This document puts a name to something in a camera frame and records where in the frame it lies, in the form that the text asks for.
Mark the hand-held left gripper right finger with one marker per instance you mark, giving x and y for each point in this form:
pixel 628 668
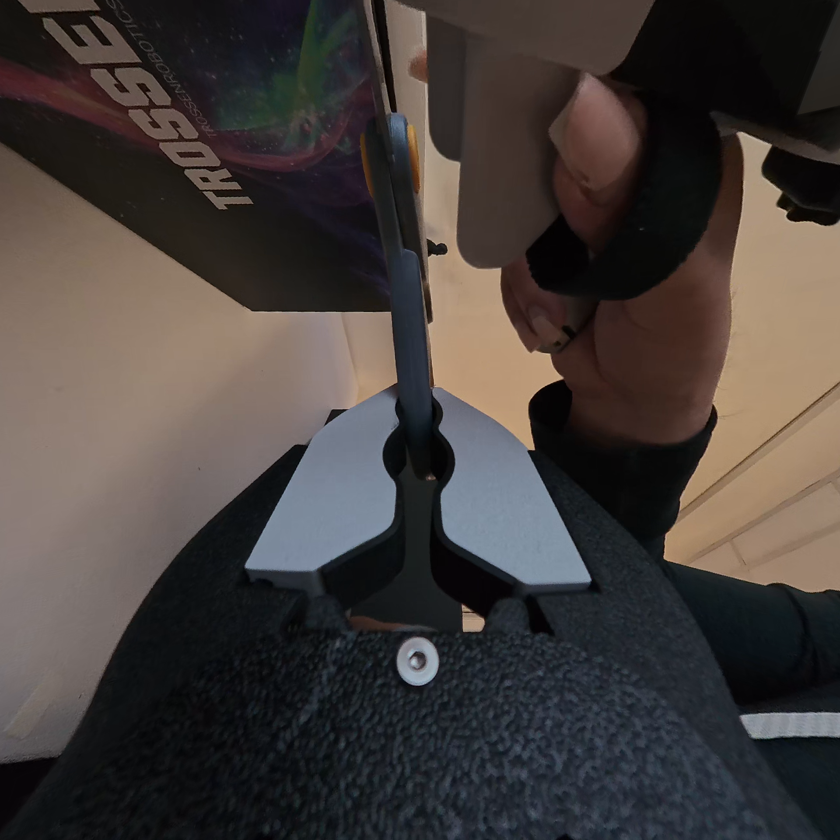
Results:
pixel 512 518

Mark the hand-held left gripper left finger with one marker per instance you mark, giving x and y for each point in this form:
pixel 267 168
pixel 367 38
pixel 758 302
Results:
pixel 328 512

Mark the grey orange scissors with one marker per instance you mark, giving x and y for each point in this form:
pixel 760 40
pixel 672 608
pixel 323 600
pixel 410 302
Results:
pixel 407 295

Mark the black board panel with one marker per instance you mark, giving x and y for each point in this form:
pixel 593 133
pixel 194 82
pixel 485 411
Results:
pixel 98 131

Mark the person's right forearm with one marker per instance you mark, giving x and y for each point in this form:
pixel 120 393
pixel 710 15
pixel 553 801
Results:
pixel 623 472

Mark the person's right hand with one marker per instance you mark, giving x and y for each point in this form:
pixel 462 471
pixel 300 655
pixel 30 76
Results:
pixel 656 361

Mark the small black knob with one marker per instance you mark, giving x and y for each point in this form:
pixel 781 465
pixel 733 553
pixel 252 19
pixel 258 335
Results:
pixel 436 248

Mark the person's black clothing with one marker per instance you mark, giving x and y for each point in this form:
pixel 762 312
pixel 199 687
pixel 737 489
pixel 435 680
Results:
pixel 800 787

